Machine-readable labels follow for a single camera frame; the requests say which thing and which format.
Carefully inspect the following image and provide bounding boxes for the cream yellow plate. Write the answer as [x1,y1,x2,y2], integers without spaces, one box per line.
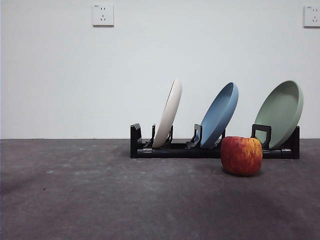
[151,77,183,149]

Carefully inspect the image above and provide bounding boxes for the red yellow apple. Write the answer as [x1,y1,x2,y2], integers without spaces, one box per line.
[220,135,264,177]

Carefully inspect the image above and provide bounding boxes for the black plate rack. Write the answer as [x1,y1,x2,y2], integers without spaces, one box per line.
[129,122,301,160]

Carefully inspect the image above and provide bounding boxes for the blue plate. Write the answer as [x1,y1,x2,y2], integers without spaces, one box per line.
[199,81,240,149]

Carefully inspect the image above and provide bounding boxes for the green plate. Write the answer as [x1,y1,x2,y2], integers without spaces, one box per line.
[253,79,305,150]

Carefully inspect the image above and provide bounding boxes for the white wall socket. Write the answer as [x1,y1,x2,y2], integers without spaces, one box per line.
[303,4,320,28]
[92,4,115,28]

